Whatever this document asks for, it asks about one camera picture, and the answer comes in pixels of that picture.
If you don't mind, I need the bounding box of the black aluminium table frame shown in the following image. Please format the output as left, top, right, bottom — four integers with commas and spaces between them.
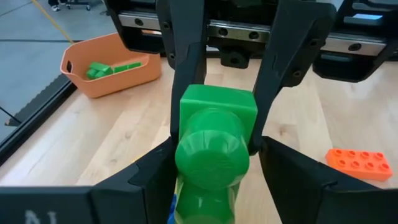
0, 81, 78, 167

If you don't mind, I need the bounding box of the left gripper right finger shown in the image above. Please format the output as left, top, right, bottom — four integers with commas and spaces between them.
259, 136, 398, 224

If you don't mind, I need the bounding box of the blue toy brick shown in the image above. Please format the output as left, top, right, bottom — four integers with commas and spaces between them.
167, 193, 178, 224

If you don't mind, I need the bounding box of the orange toy brick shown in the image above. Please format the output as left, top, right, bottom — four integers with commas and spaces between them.
325, 148, 394, 182

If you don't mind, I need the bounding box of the green toy brick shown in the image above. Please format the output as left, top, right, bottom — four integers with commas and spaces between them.
113, 61, 144, 75
174, 83, 259, 224
86, 61, 114, 80

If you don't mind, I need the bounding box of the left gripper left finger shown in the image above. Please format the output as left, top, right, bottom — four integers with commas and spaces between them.
0, 136, 178, 224

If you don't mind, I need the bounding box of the orange plastic bin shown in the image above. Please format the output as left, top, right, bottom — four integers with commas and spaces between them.
60, 30, 162, 100

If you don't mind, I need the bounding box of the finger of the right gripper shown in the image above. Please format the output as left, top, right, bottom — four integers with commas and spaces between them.
156, 0, 208, 146
248, 0, 338, 156

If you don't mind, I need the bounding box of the black wheeled cart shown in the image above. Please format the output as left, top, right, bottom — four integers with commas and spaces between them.
63, 0, 93, 11

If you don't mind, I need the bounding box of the person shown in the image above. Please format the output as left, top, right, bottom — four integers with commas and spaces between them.
47, 0, 62, 12

